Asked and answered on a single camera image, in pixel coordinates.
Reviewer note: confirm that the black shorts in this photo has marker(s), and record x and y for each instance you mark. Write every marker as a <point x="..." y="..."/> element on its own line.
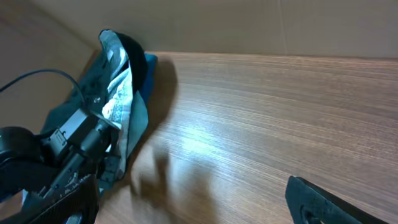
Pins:
<point x="102" y="87"/>

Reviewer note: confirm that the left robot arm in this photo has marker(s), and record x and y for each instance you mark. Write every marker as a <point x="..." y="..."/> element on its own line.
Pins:
<point x="43" y="164"/>

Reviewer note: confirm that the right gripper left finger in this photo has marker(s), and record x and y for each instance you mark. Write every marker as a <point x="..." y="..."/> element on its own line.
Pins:
<point x="81" y="198"/>

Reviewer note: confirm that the light blue denim shorts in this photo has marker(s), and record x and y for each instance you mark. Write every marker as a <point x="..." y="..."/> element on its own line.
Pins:
<point x="125" y="105"/>

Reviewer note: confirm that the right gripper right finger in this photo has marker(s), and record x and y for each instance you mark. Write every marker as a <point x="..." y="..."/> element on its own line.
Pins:
<point x="308" y="203"/>

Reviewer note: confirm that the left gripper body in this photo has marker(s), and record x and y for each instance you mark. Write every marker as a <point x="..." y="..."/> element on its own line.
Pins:
<point x="85" y="144"/>

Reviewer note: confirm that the dark blue garment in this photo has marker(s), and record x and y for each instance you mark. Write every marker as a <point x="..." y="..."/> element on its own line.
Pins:
<point x="149" y="77"/>

